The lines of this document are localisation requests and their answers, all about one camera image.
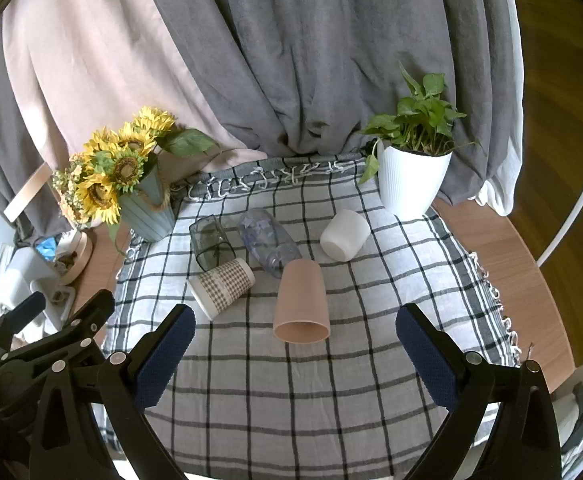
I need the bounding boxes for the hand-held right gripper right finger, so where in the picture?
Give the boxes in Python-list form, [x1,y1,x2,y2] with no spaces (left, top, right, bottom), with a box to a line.
[395,303,565,480]

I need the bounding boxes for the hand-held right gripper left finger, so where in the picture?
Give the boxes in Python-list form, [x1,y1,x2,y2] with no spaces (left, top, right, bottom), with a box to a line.
[28,303,197,480]

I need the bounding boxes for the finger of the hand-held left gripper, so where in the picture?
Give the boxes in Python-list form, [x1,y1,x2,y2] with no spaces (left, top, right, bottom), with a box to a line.
[0,289,116,377]
[0,292,46,357]

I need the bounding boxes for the pink cup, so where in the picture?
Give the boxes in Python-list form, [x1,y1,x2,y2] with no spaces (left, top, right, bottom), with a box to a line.
[273,259,331,345]

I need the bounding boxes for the checked paper cup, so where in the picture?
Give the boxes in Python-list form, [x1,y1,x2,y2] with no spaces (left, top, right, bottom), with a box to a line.
[188,257,256,321]

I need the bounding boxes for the grey transparent square cup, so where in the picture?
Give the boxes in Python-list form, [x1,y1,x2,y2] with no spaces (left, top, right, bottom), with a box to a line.
[189,214,236,271]

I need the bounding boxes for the white cup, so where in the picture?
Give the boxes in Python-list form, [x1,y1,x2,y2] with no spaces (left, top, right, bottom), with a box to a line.
[320,209,371,262]

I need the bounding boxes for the clear blue patterned cup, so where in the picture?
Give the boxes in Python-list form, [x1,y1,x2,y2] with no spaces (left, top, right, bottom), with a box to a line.
[238,208,302,280]

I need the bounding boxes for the white appliance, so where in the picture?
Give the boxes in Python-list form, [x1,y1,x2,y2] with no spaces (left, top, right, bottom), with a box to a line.
[0,242,77,333]

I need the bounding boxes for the blue-green ribbed flower pot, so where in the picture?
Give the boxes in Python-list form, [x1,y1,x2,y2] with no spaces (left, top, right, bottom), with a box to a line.
[118,162,177,243]

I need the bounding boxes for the checked tablecloth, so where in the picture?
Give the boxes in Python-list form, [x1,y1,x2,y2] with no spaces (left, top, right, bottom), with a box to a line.
[92,152,522,480]

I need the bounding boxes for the sunflower bouquet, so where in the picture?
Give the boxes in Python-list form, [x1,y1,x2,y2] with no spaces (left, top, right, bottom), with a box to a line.
[52,106,220,256]

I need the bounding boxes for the white ribbed plant pot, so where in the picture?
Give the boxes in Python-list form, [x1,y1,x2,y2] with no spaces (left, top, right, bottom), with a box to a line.
[376,139,453,220]

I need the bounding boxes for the white sheer curtain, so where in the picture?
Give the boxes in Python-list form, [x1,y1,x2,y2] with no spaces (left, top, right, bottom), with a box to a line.
[474,0,526,217]

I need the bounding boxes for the green leafy plant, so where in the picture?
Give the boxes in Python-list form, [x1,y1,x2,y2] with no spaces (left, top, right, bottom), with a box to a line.
[355,61,483,185]

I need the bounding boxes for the pink curtain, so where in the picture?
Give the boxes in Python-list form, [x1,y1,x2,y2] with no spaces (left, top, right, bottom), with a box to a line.
[2,0,270,196]

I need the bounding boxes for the grey curtain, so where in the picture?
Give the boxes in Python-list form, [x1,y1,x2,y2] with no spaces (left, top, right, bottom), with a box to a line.
[0,0,517,241]

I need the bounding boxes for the white ring hoop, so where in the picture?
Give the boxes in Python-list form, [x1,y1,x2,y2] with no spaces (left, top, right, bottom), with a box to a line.
[491,0,583,267]

